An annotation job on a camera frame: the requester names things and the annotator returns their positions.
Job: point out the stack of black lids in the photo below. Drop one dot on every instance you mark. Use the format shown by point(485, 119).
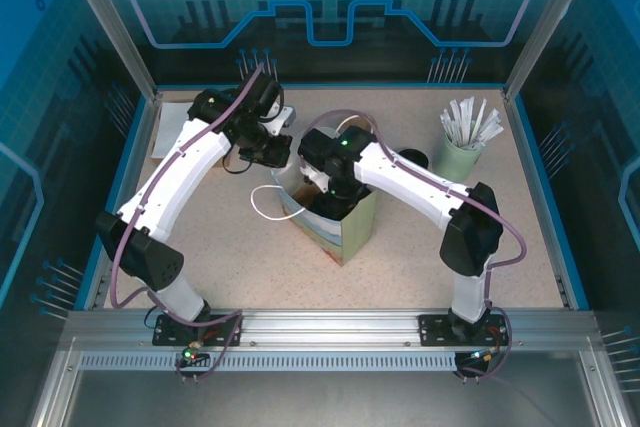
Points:
point(417, 156)

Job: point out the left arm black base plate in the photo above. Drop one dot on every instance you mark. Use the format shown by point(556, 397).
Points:
point(167, 332)

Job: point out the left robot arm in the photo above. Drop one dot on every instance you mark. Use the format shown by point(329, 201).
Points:
point(170, 182)

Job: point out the pale green holder cup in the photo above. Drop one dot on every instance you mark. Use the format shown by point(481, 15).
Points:
point(455, 162)

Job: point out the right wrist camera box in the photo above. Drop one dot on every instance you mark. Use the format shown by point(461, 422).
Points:
point(310, 174)

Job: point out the grey metal shelf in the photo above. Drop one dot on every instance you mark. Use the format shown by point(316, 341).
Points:
point(325, 399)

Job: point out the white wrapped straw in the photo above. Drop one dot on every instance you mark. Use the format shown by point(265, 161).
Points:
point(457, 117)
point(478, 117)
point(465, 117)
point(492, 136)
point(487, 124)
point(448, 127)
point(451, 122)

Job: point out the aluminium frame post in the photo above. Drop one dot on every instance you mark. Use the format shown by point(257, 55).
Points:
point(107, 22)
point(547, 22)

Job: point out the aluminium mounting rail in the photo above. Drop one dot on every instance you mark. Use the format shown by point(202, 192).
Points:
point(330, 327)

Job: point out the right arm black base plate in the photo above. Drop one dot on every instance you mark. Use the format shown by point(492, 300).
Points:
point(435, 329)

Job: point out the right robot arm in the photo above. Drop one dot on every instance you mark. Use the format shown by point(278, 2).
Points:
point(415, 177)

